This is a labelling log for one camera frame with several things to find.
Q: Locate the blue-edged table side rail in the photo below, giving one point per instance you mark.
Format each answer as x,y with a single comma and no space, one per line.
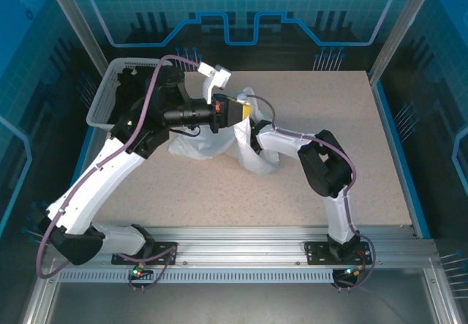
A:
91,152
398,156

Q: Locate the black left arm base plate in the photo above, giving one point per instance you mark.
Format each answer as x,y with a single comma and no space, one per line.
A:
164,252

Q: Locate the white t-shirt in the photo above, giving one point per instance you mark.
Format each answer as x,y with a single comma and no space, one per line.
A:
256,163

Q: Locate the white plastic mesh basket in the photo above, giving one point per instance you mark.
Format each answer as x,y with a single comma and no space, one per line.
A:
102,101

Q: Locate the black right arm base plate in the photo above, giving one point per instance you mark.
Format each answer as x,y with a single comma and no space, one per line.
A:
318,254

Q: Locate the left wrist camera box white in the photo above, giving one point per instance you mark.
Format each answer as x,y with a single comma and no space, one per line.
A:
219,77

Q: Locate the aluminium mounting rail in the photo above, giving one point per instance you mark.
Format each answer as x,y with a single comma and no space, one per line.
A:
237,243

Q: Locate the black garment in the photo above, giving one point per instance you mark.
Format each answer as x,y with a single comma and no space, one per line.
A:
126,86

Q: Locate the steel bottom panel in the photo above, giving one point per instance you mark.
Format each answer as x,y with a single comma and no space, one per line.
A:
237,305

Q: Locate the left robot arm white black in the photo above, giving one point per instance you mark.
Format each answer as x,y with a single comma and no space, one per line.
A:
109,177

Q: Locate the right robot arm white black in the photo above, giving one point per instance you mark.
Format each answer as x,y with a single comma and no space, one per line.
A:
285,141

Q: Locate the connector with indicator light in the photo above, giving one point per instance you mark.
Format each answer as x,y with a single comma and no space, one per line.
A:
137,271
351,271

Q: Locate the aluminium frame post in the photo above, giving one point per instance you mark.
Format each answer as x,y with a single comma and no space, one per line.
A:
402,28
82,28

